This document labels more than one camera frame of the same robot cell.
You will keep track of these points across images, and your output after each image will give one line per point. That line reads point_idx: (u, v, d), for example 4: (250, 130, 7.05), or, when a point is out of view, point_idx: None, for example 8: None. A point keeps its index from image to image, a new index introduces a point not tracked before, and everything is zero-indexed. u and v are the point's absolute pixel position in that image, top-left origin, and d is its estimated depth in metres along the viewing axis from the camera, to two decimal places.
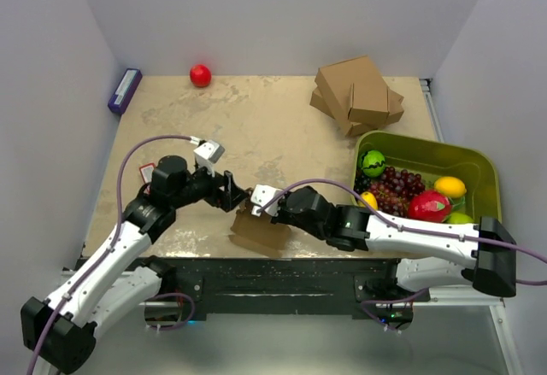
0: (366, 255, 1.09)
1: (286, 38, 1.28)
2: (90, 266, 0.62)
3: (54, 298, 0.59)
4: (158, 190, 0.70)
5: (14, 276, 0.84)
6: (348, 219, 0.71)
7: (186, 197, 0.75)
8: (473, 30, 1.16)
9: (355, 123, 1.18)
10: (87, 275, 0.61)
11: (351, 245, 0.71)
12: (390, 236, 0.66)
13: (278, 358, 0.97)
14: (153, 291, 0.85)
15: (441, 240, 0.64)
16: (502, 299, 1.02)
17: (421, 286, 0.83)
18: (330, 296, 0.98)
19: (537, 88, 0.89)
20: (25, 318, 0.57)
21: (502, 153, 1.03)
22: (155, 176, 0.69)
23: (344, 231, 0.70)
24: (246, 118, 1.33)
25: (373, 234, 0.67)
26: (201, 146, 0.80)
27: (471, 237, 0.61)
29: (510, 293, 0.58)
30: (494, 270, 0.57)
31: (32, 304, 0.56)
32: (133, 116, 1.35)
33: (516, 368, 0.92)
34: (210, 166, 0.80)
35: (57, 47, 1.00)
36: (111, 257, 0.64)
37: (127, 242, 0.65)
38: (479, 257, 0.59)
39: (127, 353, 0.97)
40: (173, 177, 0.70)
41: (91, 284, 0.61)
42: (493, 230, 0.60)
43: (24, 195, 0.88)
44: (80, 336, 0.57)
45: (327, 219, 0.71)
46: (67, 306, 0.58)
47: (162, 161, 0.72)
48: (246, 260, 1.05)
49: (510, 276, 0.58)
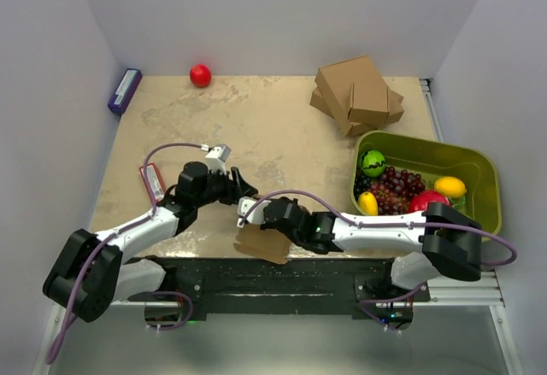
0: (367, 255, 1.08)
1: (287, 39, 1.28)
2: (135, 222, 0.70)
3: (101, 234, 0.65)
4: (183, 191, 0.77)
5: (13, 276, 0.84)
6: (319, 224, 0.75)
7: (207, 198, 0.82)
8: (473, 30, 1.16)
9: (355, 123, 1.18)
10: (133, 225, 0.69)
11: (325, 248, 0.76)
12: (350, 233, 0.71)
13: (278, 358, 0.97)
14: (156, 284, 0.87)
15: (393, 229, 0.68)
16: (502, 299, 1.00)
17: (416, 284, 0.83)
18: (330, 296, 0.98)
19: (537, 88, 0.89)
20: (69, 247, 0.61)
21: (502, 152, 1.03)
22: (179, 178, 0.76)
23: (316, 236, 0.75)
24: (246, 118, 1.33)
25: (338, 233, 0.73)
26: (210, 150, 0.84)
27: (418, 224, 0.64)
29: (465, 272, 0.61)
30: (442, 252, 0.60)
31: (81, 235, 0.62)
32: (132, 115, 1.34)
33: (516, 368, 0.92)
34: (222, 166, 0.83)
35: (56, 47, 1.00)
36: (151, 221, 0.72)
37: (164, 217, 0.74)
38: (426, 241, 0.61)
39: (127, 352, 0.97)
40: (197, 179, 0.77)
41: (134, 232, 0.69)
42: (441, 214, 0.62)
43: (24, 195, 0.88)
44: (111, 278, 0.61)
45: (300, 226, 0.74)
46: (114, 240, 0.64)
47: (186, 165, 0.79)
48: (246, 260, 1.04)
49: (459, 256, 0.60)
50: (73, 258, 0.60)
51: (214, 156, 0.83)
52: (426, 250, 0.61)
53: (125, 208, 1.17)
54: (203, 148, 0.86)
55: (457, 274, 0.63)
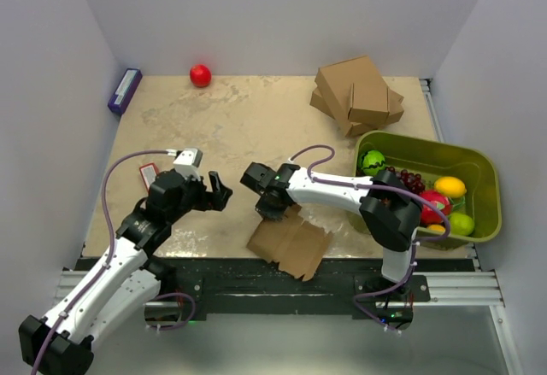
0: (366, 255, 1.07)
1: (287, 40, 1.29)
2: (87, 284, 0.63)
3: (50, 317, 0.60)
4: (155, 206, 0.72)
5: (14, 276, 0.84)
6: (279, 174, 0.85)
7: (178, 212, 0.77)
8: (473, 30, 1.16)
9: (355, 123, 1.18)
10: (84, 293, 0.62)
11: (278, 196, 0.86)
12: (304, 185, 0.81)
13: (278, 359, 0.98)
14: (154, 293, 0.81)
15: (341, 189, 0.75)
16: (502, 299, 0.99)
17: (407, 271, 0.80)
18: (330, 296, 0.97)
19: (537, 88, 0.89)
20: (22, 336, 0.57)
21: (502, 152, 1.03)
22: (151, 190, 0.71)
23: (273, 184, 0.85)
24: (246, 118, 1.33)
25: (293, 184, 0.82)
26: (179, 155, 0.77)
27: (363, 185, 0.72)
29: (396, 239, 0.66)
30: (376, 212, 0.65)
31: (29, 325, 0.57)
32: (133, 115, 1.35)
33: (516, 368, 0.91)
34: (195, 172, 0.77)
35: (56, 48, 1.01)
36: (108, 273, 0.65)
37: (122, 259, 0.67)
38: (365, 200, 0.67)
39: (127, 352, 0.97)
40: (171, 191, 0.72)
41: (87, 300, 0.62)
42: (385, 180, 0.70)
43: (24, 194, 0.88)
44: (78, 354, 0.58)
45: (260, 179, 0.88)
46: (64, 324, 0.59)
47: (159, 176, 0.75)
48: (246, 260, 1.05)
49: (393, 220, 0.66)
50: (30, 346, 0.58)
51: (185, 162, 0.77)
52: (362, 208, 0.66)
53: (125, 208, 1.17)
54: (169, 154, 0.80)
55: (389, 243, 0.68)
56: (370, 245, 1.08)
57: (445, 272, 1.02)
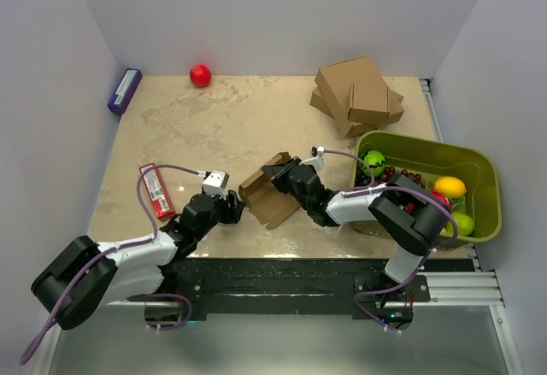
0: (366, 255, 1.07)
1: (287, 40, 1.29)
2: (137, 243, 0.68)
3: (102, 246, 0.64)
4: (185, 223, 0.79)
5: (14, 277, 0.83)
6: (325, 200, 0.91)
7: (205, 229, 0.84)
8: (473, 31, 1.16)
9: (355, 123, 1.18)
10: (133, 245, 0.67)
11: (323, 220, 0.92)
12: (336, 202, 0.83)
13: (278, 359, 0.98)
14: (149, 288, 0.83)
15: (361, 196, 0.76)
16: (502, 299, 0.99)
17: (410, 272, 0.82)
18: (330, 296, 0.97)
19: (536, 88, 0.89)
20: (69, 250, 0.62)
21: (502, 153, 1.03)
22: (185, 210, 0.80)
23: (321, 208, 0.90)
24: (246, 118, 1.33)
25: (332, 201, 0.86)
26: (208, 177, 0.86)
27: (377, 188, 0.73)
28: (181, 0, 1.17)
29: (414, 240, 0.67)
30: (383, 211, 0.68)
31: (85, 241, 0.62)
32: (133, 115, 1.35)
33: (516, 369, 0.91)
34: (221, 192, 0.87)
35: (56, 49, 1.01)
36: (151, 245, 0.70)
37: (164, 243, 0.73)
38: (376, 201, 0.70)
39: (128, 350, 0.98)
40: (202, 213, 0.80)
41: (133, 251, 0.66)
42: (397, 183, 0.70)
43: (23, 194, 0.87)
44: (98, 292, 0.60)
45: (312, 195, 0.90)
46: (113, 254, 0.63)
47: (195, 197, 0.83)
48: (246, 260, 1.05)
49: (406, 220, 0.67)
50: (67, 262, 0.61)
51: (214, 183, 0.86)
52: (373, 208, 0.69)
53: (125, 208, 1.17)
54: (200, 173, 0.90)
55: (408, 242, 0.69)
56: (370, 246, 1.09)
57: (445, 273, 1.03)
